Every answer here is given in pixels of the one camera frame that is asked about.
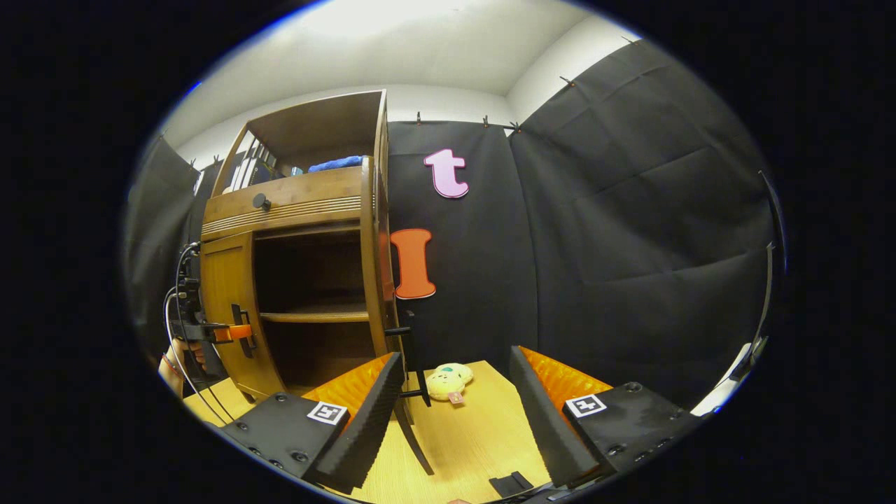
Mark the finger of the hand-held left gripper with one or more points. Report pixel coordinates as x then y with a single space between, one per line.
234 332

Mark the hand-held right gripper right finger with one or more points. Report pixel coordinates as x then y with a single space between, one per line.
549 427

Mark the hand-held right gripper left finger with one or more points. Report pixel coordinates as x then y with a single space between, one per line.
371 420

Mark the wooden cabinet door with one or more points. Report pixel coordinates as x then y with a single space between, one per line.
371 266
224 294

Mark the wooden double-door shoe cabinet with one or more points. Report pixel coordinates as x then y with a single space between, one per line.
294 192

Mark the wooden inner cabinet shelf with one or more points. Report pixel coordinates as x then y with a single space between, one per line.
315 315

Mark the wooden cabinet drawer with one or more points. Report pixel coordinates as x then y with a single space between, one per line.
308 196

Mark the small black flat object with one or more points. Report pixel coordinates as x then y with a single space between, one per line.
509 483

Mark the cream plush toy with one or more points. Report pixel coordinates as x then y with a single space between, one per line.
448 381

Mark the black round drawer knob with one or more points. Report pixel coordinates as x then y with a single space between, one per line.
261 201

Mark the row of upright books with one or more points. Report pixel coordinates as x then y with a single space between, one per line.
248 171

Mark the black backdrop cloth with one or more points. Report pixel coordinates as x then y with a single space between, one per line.
595 245

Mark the blue folded towel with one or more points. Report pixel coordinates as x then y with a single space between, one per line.
336 164

